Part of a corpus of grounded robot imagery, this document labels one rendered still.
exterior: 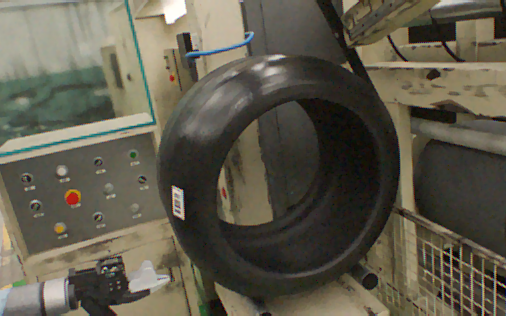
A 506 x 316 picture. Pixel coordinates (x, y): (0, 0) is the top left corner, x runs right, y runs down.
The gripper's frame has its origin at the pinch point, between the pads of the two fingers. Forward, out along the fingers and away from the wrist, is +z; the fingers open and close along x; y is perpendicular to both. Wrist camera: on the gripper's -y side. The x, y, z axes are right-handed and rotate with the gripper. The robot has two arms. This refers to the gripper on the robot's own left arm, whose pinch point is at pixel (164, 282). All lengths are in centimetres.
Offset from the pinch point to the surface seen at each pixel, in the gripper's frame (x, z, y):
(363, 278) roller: -12.4, 46.0, -3.2
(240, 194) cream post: 24.0, 27.0, 9.8
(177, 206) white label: -10.4, 3.0, 21.9
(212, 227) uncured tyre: -12.3, 9.4, 16.9
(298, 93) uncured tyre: -12, 29, 43
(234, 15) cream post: 24, 28, 61
